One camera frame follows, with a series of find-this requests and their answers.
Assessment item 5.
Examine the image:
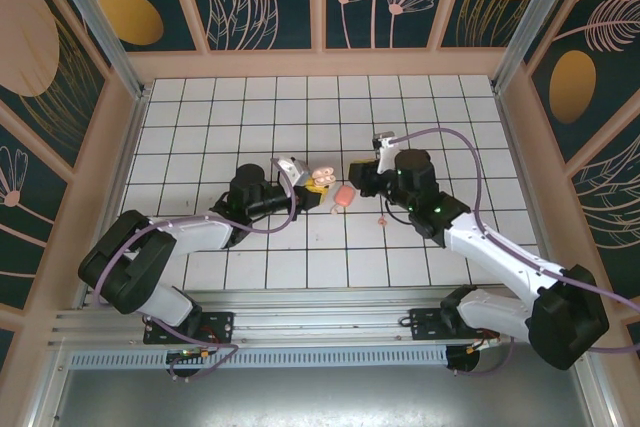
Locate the aluminium side rail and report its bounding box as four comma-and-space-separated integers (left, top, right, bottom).
493, 89, 557, 281

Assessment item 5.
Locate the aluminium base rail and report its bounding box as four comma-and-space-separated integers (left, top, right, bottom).
48, 288, 599, 349

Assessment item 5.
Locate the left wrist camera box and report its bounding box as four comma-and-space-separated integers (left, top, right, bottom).
276, 154, 312, 189

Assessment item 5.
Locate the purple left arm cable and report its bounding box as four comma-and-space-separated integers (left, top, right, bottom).
92, 156, 296, 383

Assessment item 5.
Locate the beige earbud charging case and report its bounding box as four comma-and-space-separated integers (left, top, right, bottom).
310, 165, 338, 192

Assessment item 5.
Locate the aluminium frame post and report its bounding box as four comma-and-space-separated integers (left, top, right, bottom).
490, 0, 596, 94
39, 0, 151, 101

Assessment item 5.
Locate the leaf outline wall panel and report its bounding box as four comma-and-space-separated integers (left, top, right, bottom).
567, 129, 640, 306

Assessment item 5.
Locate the beige disc wall panel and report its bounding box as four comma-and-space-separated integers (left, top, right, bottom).
0, 0, 112, 174

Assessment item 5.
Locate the orange oval feather wall panel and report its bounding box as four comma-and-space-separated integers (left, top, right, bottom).
524, 0, 640, 164

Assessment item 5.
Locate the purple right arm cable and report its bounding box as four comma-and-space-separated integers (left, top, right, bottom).
392, 127, 640, 378

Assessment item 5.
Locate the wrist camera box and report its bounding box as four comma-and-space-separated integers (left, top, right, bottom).
370, 130, 401, 174
276, 154, 312, 189

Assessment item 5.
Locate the orange oval leaf wall panel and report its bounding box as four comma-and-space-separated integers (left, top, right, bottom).
74, 0, 210, 54

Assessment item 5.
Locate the grey metal sheet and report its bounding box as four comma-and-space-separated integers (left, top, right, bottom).
47, 365, 609, 427

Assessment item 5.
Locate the slotted grey cable duct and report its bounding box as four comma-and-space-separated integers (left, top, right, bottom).
66, 345, 450, 369

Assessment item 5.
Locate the pink earbud charging case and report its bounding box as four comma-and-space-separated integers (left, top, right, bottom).
332, 184, 356, 213

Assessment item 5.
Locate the flower outline wall panel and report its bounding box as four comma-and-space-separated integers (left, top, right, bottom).
0, 106, 71, 312

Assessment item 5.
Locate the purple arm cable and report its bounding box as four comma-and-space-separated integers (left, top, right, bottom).
92, 156, 296, 383
392, 127, 640, 378

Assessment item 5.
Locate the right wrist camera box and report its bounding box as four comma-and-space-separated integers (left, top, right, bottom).
370, 130, 401, 174

